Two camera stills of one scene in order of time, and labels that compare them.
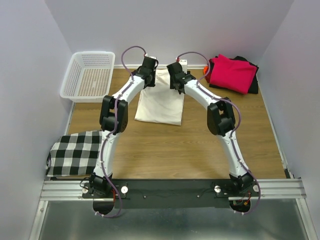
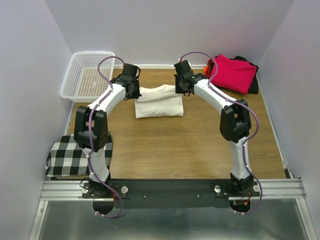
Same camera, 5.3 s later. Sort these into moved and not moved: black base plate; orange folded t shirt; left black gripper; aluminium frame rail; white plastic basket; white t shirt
Moved: left black gripper; white t shirt
Not moved: orange folded t shirt; white plastic basket; aluminium frame rail; black base plate
